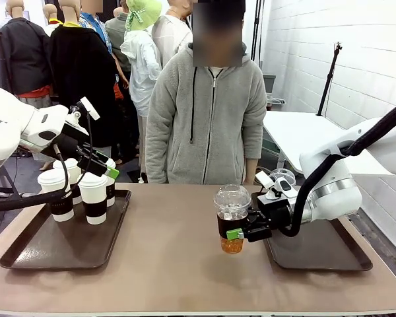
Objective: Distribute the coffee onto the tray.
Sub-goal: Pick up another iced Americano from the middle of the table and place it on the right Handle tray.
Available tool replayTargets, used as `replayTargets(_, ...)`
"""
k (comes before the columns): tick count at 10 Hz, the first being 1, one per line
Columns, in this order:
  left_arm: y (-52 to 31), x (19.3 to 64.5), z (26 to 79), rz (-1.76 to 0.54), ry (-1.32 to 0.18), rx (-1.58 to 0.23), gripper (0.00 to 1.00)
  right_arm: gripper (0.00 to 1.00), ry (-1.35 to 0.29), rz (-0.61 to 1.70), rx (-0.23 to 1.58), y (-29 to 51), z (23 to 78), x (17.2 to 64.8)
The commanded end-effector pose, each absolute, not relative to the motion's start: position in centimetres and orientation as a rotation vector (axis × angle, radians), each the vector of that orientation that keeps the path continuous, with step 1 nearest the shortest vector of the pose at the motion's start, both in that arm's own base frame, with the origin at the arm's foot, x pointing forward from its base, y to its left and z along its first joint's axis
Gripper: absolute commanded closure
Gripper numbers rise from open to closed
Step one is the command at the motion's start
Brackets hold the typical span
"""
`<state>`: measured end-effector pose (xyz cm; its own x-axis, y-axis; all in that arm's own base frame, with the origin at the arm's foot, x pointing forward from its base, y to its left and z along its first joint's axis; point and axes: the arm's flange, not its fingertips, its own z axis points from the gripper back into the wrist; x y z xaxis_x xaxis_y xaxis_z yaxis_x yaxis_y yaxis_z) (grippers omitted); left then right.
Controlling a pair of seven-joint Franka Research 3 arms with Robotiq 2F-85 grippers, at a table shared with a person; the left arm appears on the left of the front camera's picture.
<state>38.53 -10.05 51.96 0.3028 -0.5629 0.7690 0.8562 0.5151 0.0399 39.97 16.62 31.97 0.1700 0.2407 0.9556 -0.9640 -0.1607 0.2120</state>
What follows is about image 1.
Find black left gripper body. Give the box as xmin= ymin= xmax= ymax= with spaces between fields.
xmin=41 ymin=120 xmax=90 ymax=163

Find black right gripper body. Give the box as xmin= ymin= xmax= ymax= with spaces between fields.
xmin=257 ymin=192 xmax=294 ymax=231

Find white paper cup black sleeve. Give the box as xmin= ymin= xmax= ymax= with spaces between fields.
xmin=77 ymin=172 xmax=109 ymax=226
xmin=52 ymin=157 xmax=83 ymax=205
xmin=37 ymin=168 xmax=75 ymax=223
xmin=104 ymin=158 xmax=117 ymax=208

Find clear iced coffee cup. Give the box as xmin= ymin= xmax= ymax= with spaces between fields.
xmin=213 ymin=184 xmax=251 ymax=254
xmin=269 ymin=168 xmax=297 ymax=188

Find person's right forearm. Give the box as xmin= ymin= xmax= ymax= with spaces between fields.
xmin=145 ymin=128 xmax=172 ymax=184

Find person's left forearm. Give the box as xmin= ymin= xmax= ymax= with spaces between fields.
xmin=243 ymin=157 xmax=257 ymax=186

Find brown plastic serving tray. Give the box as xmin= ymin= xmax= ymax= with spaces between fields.
xmin=250 ymin=191 xmax=374 ymax=271
xmin=0 ymin=184 xmax=132 ymax=270

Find mannequin in black garment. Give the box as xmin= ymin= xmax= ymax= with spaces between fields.
xmin=49 ymin=0 xmax=120 ymax=149

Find white background table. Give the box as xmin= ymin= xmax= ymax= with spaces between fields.
xmin=262 ymin=110 xmax=393 ymax=176

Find person in grey hoodie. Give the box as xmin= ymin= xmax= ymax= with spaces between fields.
xmin=145 ymin=0 xmax=268 ymax=186

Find mannequin in dark grey jacket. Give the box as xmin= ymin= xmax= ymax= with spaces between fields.
xmin=0 ymin=0 xmax=53 ymax=100

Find mannequin in white jacket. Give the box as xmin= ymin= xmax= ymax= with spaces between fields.
xmin=120 ymin=28 xmax=163 ymax=119

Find clear plastic items pile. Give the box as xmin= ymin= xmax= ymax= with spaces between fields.
xmin=266 ymin=92 xmax=286 ymax=107

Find mannequin in olive shirt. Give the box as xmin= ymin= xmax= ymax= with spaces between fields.
xmin=104 ymin=6 xmax=133 ymax=74

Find person in blue patterned shirt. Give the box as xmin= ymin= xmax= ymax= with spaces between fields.
xmin=78 ymin=0 xmax=119 ymax=57

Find mannequin with red yellow collar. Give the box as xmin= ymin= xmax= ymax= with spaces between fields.
xmin=42 ymin=3 xmax=64 ymax=36

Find grey plastic bin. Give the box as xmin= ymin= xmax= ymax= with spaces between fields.
xmin=262 ymin=73 xmax=277 ymax=94

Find black tripod stand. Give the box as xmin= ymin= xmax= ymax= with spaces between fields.
xmin=316 ymin=41 xmax=344 ymax=117

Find mannequin in white shirt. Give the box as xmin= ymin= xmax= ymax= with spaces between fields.
xmin=150 ymin=0 xmax=194 ymax=69

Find green bucket hat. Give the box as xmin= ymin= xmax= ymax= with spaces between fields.
xmin=125 ymin=0 xmax=162 ymax=32

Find black light stand poles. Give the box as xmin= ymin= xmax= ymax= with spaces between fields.
xmin=249 ymin=0 xmax=265 ymax=67

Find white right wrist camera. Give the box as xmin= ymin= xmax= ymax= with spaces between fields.
xmin=255 ymin=170 xmax=300 ymax=201

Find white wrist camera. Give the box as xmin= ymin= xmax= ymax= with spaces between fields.
xmin=255 ymin=170 xmax=300 ymax=201
xmin=69 ymin=96 xmax=101 ymax=131

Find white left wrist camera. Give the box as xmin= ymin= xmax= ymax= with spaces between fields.
xmin=69 ymin=96 xmax=101 ymax=131

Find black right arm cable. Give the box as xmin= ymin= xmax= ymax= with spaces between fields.
xmin=279 ymin=97 xmax=396 ymax=238

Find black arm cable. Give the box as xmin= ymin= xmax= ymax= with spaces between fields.
xmin=0 ymin=143 xmax=75 ymax=212
xmin=279 ymin=97 xmax=396 ymax=238

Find black metal frame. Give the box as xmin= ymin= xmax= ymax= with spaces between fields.
xmin=0 ymin=164 xmax=22 ymax=229

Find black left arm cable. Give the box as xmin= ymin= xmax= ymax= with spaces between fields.
xmin=0 ymin=143 xmax=75 ymax=212

